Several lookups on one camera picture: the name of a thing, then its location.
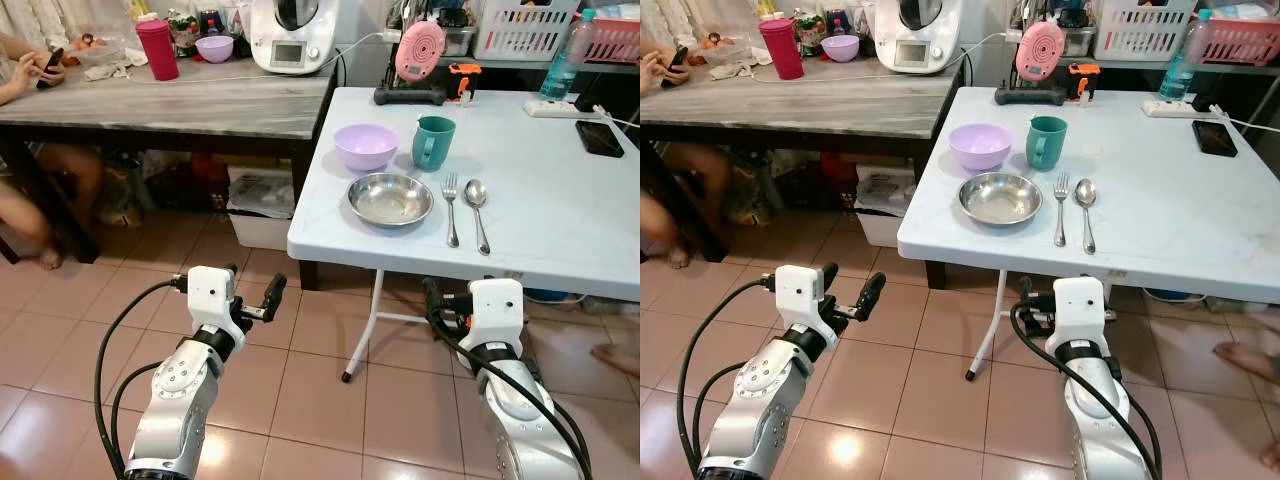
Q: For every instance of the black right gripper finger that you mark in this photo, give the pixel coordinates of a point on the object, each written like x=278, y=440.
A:
x=433, y=297
x=1027, y=292

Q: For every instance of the black phone with case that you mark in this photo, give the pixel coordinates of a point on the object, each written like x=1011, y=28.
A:
x=52, y=62
x=678, y=58

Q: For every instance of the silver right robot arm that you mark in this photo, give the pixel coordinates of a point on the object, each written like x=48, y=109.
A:
x=1100, y=430
x=525, y=430

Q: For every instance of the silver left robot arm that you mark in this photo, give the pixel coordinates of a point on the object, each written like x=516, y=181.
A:
x=180, y=400
x=755, y=400

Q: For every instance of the white storage box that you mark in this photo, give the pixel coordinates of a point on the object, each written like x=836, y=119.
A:
x=260, y=230
x=885, y=230

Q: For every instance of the steel fork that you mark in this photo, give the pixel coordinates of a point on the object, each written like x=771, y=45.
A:
x=1061, y=186
x=450, y=186

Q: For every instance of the steel spoon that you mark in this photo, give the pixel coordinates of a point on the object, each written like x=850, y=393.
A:
x=477, y=192
x=1086, y=192

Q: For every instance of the white folding table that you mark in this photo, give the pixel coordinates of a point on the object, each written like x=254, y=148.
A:
x=1170, y=220
x=540, y=220

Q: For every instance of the teal mug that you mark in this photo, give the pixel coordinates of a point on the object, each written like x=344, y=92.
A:
x=433, y=145
x=1047, y=145

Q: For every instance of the large purple bowl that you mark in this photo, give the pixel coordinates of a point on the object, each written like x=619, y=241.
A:
x=366, y=145
x=980, y=145

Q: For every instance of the grey wooden table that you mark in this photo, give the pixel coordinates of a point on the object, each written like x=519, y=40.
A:
x=820, y=105
x=180, y=105

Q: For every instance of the bare foot of person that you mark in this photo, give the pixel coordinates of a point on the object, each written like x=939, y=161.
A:
x=1250, y=360
x=620, y=360

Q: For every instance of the black stand base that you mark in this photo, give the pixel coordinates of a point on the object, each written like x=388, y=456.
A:
x=1028, y=97
x=408, y=97

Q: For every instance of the small purple bowl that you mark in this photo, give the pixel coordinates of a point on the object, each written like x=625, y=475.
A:
x=840, y=50
x=214, y=50

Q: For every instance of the white power strip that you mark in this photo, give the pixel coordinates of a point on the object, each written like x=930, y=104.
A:
x=555, y=109
x=1175, y=108

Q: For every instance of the orange and black tool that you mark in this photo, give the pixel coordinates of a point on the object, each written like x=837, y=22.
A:
x=464, y=72
x=1084, y=72

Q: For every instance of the black smartphone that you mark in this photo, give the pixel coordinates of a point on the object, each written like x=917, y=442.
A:
x=600, y=139
x=1215, y=138

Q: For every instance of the red tumbler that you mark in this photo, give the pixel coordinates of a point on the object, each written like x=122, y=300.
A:
x=782, y=52
x=158, y=52

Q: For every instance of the white kitchen appliance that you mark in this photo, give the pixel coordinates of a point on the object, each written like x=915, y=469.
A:
x=915, y=45
x=290, y=45

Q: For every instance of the pink round device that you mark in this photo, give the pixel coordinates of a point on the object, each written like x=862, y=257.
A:
x=420, y=50
x=1040, y=50

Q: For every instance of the clear water bottle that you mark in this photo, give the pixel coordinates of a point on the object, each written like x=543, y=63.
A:
x=565, y=65
x=1185, y=65

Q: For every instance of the seated person holding phone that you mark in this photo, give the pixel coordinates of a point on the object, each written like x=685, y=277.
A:
x=655, y=72
x=15, y=80

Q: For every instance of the white laundry basket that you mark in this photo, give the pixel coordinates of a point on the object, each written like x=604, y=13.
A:
x=525, y=30
x=1145, y=30

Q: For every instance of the pink plastic basket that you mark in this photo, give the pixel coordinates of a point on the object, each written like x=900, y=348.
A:
x=1240, y=42
x=615, y=42

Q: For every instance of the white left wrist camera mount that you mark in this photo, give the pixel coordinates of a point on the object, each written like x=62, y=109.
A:
x=210, y=298
x=800, y=296

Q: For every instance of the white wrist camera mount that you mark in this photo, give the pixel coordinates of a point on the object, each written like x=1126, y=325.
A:
x=497, y=312
x=800, y=296
x=1080, y=310
x=210, y=298

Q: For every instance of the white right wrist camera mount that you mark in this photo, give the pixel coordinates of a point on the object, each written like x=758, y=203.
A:
x=1080, y=310
x=497, y=312

